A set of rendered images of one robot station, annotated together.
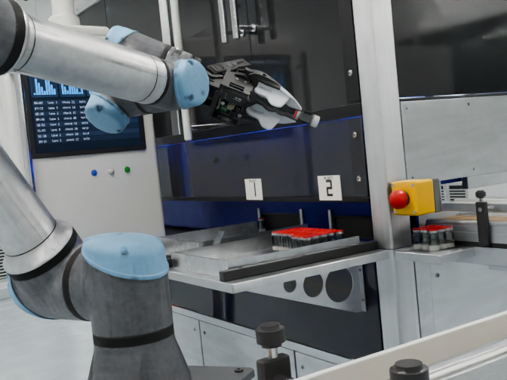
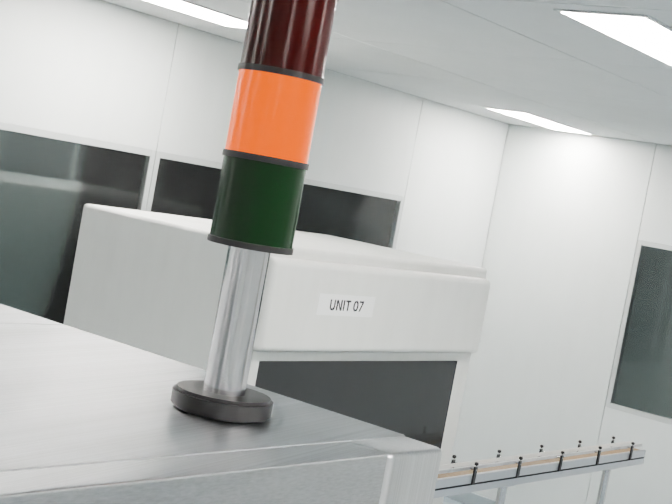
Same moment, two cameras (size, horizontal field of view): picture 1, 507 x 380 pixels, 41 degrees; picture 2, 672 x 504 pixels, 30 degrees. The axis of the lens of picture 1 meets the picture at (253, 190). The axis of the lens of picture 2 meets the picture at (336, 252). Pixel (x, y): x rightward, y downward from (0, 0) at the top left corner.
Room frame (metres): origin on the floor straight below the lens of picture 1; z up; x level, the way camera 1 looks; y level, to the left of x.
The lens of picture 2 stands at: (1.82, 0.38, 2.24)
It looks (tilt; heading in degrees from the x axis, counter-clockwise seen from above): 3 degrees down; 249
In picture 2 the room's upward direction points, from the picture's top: 10 degrees clockwise
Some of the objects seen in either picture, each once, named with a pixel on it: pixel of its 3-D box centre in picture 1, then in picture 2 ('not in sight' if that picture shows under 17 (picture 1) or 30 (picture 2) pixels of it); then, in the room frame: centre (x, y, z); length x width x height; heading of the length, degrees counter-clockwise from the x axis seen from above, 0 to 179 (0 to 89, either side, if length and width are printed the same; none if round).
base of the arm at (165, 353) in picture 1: (136, 360); not in sight; (0.98, 0.19, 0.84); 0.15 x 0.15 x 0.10
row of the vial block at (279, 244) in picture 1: (295, 242); not in sight; (1.58, -0.08, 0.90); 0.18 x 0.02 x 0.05; 32
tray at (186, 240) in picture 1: (231, 237); not in sight; (1.88, 0.07, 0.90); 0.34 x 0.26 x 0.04; 122
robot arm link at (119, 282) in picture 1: (124, 280); not in sight; (0.98, 0.20, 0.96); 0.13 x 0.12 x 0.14; 56
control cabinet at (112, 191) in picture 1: (78, 148); not in sight; (2.25, 0.56, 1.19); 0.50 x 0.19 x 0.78; 130
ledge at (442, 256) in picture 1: (439, 252); not in sight; (1.45, -0.38, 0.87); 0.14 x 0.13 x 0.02; 122
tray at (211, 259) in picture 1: (264, 252); not in sight; (1.53, -0.01, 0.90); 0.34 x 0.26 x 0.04; 122
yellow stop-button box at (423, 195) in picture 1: (415, 197); not in sight; (1.45, -0.34, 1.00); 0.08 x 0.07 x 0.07; 122
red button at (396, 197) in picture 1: (400, 199); not in sight; (1.42, -0.30, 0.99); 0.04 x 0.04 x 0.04; 32
